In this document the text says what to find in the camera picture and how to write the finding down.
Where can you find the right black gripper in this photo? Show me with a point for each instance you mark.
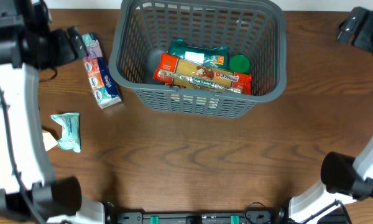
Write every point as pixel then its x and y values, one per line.
pixel 356 30

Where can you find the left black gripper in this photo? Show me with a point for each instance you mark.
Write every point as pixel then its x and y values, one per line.
pixel 63 47

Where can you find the Kleenex tissue multipack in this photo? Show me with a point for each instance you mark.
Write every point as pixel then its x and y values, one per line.
pixel 103 86

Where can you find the teal wet wipes pack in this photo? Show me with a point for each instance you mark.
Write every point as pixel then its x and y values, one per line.
pixel 70 139

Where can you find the grey plastic basket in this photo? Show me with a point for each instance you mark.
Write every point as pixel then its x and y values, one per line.
pixel 146 29

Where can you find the San Remo spaghetti packet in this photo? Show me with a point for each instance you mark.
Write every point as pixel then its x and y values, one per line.
pixel 173 70

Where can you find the green lid glass jar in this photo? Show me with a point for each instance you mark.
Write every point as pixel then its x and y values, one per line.
pixel 240 64

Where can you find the green coffee bean bag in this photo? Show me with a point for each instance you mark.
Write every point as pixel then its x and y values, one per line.
pixel 213 57

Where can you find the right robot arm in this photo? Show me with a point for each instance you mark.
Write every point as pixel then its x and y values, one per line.
pixel 343 179

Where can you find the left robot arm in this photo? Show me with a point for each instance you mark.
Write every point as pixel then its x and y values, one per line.
pixel 29 189

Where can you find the beige crumpled snack bag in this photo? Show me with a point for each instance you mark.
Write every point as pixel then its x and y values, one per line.
pixel 49 140

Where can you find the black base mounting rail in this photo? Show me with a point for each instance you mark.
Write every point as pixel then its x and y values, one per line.
pixel 254 213

